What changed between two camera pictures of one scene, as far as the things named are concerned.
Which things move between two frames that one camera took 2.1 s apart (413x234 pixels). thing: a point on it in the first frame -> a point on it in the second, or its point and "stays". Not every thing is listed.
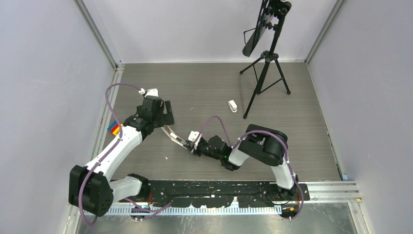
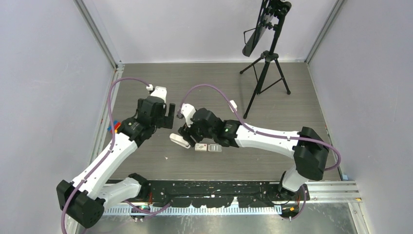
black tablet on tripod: [272, 15] stays
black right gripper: [196, 151] -> [186, 132]
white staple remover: [233, 106] stays
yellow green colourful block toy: [114, 127] stays
